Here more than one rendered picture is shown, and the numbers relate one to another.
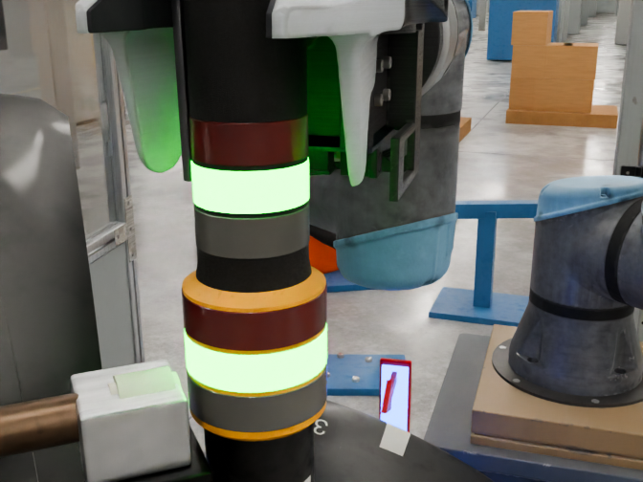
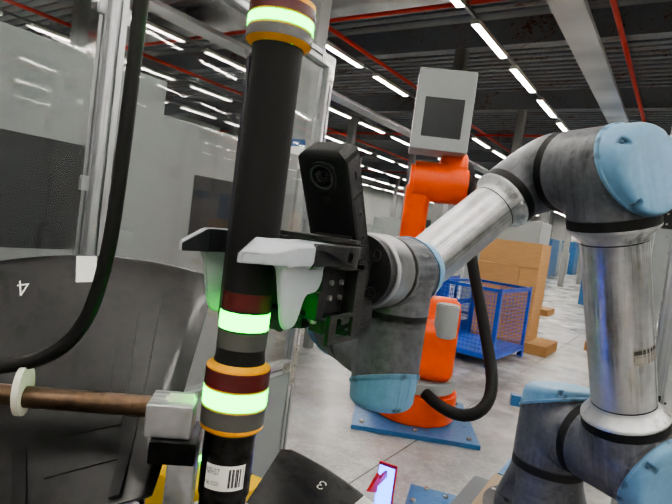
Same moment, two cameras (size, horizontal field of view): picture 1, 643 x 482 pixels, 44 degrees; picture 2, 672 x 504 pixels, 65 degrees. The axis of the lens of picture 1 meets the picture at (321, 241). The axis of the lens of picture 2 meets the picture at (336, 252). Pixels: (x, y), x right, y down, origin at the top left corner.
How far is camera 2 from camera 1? 16 cm
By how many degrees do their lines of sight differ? 20
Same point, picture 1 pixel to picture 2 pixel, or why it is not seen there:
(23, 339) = (152, 376)
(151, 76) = (217, 270)
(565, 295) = (531, 458)
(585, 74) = not seen: hidden behind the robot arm
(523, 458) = not seen: outside the picture
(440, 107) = (410, 313)
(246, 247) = (230, 345)
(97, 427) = (152, 409)
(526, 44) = not seen: hidden behind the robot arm
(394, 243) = (376, 383)
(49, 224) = (184, 330)
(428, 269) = (394, 403)
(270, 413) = (226, 423)
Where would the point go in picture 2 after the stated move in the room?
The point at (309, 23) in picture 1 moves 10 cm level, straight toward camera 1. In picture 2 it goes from (253, 258) to (157, 267)
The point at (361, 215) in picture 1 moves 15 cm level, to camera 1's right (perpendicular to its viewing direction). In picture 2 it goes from (361, 364) to (504, 392)
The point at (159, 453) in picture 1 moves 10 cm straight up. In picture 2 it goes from (176, 430) to (194, 277)
